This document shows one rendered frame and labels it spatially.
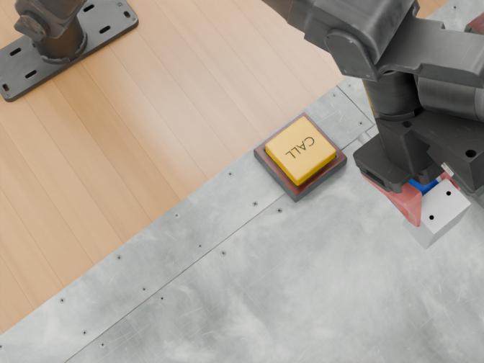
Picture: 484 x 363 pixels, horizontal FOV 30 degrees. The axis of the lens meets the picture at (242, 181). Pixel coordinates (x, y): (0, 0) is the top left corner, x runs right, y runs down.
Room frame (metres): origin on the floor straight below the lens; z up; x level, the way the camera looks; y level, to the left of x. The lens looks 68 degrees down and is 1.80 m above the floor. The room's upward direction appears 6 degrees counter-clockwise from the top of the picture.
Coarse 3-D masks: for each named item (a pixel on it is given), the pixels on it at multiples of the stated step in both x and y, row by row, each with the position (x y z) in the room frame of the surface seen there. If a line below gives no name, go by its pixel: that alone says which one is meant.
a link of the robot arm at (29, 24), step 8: (24, 16) 0.58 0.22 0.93; (32, 16) 0.58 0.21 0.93; (16, 24) 0.60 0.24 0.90; (24, 24) 0.59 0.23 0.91; (32, 24) 0.58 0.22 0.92; (40, 24) 0.57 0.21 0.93; (24, 32) 0.59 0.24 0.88; (32, 32) 0.58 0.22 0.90; (40, 32) 0.58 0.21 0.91; (40, 40) 0.58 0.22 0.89
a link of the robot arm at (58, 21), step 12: (24, 0) 0.59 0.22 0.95; (36, 0) 0.58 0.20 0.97; (48, 0) 0.57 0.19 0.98; (60, 0) 0.56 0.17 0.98; (72, 0) 0.56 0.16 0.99; (84, 0) 0.60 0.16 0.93; (36, 12) 0.58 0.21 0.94; (48, 12) 0.57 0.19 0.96; (60, 12) 0.56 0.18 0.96; (72, 12) 0.56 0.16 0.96; (48, 24) 0.58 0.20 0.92; (60, 24) 0.57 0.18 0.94; (48, 36) 0.58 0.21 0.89
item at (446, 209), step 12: (444, 180) 0.32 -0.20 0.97; (432, 192) 0.31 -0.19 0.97; (444, 192) 0.31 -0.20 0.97; (456, 192) 0.30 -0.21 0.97; (432, 204) 0.29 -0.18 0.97; (444, 204) 0.29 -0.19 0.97; (456, 204) 0.29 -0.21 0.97; (468, 204) 0.29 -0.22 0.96; (432, 216) 0.28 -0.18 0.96; (444, 216) 0.28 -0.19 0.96; (456, 216) 0.28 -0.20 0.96; (408, 228) 0.29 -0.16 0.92; (420, 228) 0.28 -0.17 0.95; (432, 228) 0.27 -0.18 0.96; (444, 228) 0.27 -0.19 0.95; (420, 240) 0.27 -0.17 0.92; (432, 240) 0.27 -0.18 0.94
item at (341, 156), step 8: (304, 112) 0.48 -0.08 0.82; (296, 120) 0.47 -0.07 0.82; (312, 120) 0.47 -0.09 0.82; (320, 128) 0.46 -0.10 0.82; (272, 136) 0.45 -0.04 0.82; (264, 144) 0.44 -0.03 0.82; (256, 152) 0.43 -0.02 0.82; (336, 152) 0.42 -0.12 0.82; (264, 160) 0.42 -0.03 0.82; (336, 160) 0.41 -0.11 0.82; (272, 168) 0.41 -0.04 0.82; (328, 168) 0.40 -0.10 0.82; (280, 176) 0.40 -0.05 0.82; (320, 176) 0.39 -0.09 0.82; (288, 184) 0.39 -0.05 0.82; (304, 184) 0.39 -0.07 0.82; (296, 192) 0.38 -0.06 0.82
